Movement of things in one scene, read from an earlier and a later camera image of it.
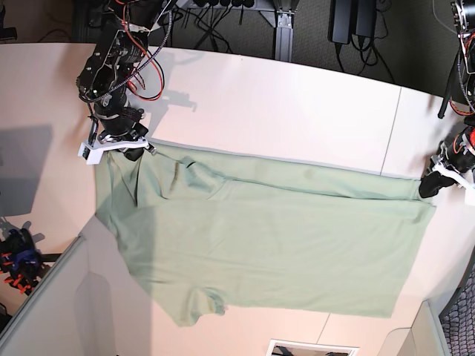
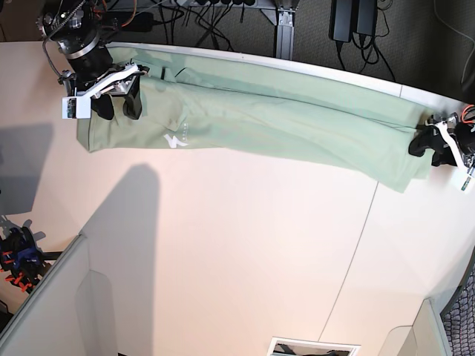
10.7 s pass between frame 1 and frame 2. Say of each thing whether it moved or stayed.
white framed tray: stayed
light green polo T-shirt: moved
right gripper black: moved
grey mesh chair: stayed
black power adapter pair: stayed
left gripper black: moved
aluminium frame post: stayed
